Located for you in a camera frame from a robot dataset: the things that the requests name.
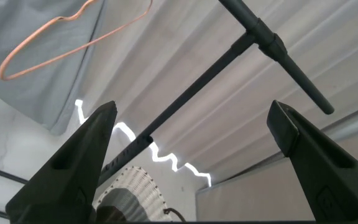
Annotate white laundry basket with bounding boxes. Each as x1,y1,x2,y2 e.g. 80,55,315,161
93,166,188,222

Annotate black clothes rack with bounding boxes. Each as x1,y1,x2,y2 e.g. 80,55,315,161
0,0,335,220

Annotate pale grey shorts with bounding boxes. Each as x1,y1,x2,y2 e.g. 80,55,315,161
0,0,107,136

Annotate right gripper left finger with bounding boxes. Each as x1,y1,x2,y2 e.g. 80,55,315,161
5,100,118,222

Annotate white curtain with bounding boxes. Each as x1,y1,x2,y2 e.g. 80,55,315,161
73,0,358,187

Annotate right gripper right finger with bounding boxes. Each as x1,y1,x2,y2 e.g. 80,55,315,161
266,99,358,222

